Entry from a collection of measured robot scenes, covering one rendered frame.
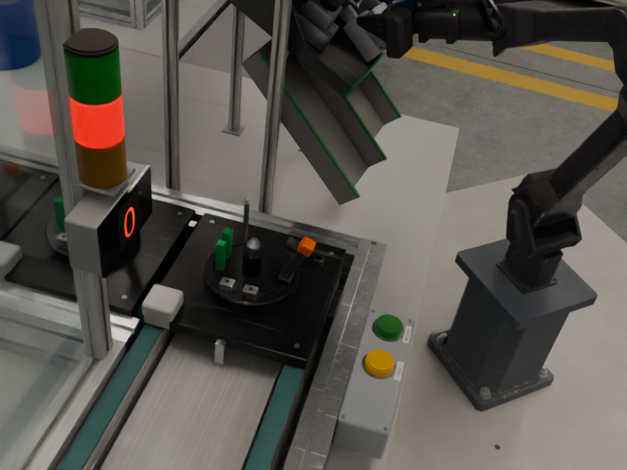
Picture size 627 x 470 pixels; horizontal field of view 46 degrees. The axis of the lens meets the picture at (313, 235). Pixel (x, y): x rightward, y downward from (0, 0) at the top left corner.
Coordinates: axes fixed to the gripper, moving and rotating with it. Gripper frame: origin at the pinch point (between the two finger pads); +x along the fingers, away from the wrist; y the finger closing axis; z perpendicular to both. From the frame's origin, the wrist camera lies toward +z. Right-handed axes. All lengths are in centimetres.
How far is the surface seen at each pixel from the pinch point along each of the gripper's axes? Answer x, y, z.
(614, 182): -10, -201, -126
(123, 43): 86, -34, -18
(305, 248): 1.7, 27.2, -24.3
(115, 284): 27, 40, -28
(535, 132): 28, -218, -115
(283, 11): 10.0, 11.8, 3.8
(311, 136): 10.9, 7.1, -17.2
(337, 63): 7.3, 2.6, -6.6
